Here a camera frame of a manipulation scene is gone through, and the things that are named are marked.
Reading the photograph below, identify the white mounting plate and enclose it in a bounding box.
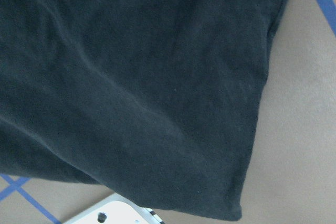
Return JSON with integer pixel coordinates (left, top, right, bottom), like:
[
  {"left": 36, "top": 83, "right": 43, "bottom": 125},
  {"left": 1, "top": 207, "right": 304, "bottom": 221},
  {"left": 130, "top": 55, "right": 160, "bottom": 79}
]
[{"left": 66, "top": 193, "right": 164, "bottom": 224}]

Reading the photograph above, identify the black printed t-shirt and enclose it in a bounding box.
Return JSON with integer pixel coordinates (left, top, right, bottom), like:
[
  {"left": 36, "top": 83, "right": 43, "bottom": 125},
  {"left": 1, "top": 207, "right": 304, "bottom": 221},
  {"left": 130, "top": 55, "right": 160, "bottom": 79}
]
[{"left": 1, "top": 0, "right": 287, "bottom": 221}]

